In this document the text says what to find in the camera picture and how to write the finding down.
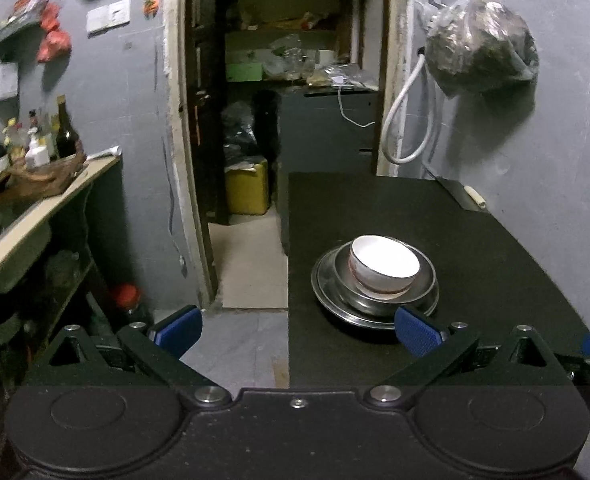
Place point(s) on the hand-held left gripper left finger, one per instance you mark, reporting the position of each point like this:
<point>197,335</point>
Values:
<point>177,332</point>

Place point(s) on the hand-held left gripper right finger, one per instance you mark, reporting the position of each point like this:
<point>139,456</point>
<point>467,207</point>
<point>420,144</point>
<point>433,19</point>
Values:
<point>417,335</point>

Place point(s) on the white ceramic bowl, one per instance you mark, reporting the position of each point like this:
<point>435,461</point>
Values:
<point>375,292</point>
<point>385,260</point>

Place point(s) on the large steel plate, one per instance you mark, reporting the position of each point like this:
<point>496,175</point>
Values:
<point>355,322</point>

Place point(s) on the steel bowl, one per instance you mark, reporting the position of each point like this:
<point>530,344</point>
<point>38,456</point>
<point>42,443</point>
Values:
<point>342,280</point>

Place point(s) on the red lid jar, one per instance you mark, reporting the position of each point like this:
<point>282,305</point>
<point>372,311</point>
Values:
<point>125,300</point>

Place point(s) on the cardboard floor sheet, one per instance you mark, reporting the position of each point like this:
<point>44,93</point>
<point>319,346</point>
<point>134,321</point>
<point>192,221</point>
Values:
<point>252,265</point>

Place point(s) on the yellow jerrycan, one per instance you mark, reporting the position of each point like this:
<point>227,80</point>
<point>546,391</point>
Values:
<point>247,187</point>

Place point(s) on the dark wooden door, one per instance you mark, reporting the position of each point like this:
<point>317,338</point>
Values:
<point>202,160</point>

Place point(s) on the wooden counter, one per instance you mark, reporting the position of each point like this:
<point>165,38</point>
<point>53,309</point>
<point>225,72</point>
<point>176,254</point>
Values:
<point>35,220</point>

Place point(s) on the wooden root tray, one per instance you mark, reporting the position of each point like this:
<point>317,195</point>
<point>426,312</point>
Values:
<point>40,177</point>

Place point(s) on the black plastic bag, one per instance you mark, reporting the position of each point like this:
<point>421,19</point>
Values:
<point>237,132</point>

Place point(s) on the white bottle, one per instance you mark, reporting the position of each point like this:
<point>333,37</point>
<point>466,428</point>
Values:
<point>37,156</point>

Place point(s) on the grey cabinet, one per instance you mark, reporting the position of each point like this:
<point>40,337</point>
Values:
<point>320,130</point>

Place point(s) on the tall dark bottle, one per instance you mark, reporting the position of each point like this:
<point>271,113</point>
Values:
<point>66,132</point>

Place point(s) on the yellow cap bottle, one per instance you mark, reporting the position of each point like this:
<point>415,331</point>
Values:
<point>12,139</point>

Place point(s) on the green box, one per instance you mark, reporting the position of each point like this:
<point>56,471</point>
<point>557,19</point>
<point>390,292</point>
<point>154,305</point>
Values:
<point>245,71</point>

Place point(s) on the hanging plastic bag of greens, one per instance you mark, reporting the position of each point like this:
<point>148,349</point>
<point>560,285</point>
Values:
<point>480,50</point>

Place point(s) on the red plastic bag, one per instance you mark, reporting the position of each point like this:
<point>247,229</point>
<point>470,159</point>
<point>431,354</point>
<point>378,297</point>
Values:
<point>54,46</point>
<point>50,16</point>

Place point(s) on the cluttered storage shelf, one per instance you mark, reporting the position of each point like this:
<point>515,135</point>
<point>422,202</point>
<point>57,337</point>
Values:
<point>285,25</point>

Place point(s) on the white wall switch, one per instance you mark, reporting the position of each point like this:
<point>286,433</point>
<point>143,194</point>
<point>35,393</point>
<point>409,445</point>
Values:
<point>98,21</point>

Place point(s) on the white wall socket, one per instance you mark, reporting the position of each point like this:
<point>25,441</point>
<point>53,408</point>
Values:
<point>120,11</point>

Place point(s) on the orange wall hook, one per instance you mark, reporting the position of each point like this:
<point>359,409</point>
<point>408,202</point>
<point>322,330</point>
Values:
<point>151,4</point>

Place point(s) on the wall rack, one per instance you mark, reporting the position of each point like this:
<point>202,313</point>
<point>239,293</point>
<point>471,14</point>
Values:
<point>15,35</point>

